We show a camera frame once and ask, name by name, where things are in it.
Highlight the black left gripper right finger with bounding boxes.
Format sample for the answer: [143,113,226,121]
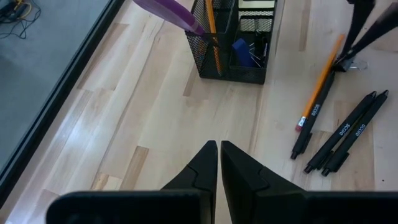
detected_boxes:
[220,139,308,224]

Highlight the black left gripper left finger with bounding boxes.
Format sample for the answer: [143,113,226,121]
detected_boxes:
[160,139,218,224]

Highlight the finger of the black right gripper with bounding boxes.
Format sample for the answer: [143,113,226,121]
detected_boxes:
[334,0,377,67]
[344,1,398,62]

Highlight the small black eraser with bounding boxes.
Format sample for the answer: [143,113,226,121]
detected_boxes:
[333,57,369,73]

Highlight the orange pencil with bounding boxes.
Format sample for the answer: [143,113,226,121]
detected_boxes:
[295,33,346,133]
[205,0,223,76]

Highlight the black pen white print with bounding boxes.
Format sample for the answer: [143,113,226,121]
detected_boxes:
[303,90,378,175]
[290,69,337,161]
[320,89,390,177]

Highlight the black binder clip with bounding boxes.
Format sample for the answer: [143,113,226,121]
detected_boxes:
[248,39,269,68]

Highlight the blue eraser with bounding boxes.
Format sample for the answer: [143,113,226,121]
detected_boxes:
[231,37,256,68]

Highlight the black mesh desk organizer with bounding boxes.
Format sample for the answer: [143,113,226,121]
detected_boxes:
[184,0,278,85]

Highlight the black aluminium table frame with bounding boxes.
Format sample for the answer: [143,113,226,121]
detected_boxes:
[0,0,126,207]

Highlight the black floor cable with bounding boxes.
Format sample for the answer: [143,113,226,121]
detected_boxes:
[0,0,42,40]

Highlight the yellow floor cable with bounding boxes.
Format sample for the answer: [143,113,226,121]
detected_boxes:
[11,0,32,17]

